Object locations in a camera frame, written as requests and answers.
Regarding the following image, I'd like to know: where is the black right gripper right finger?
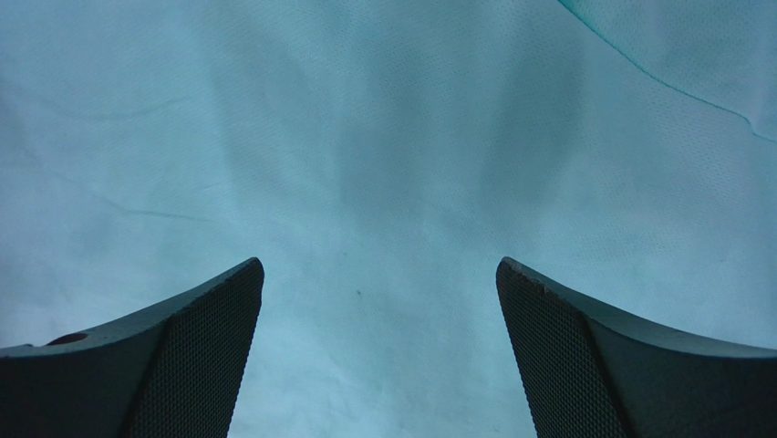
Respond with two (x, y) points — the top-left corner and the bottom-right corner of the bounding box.
(496, 257), (776, 437)

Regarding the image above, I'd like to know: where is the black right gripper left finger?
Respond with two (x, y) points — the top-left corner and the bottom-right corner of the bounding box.
(1, 258), (264, 437)

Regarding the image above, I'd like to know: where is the light teal t-shirt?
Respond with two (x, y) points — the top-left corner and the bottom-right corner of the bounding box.
(1, 1), (776, 437)

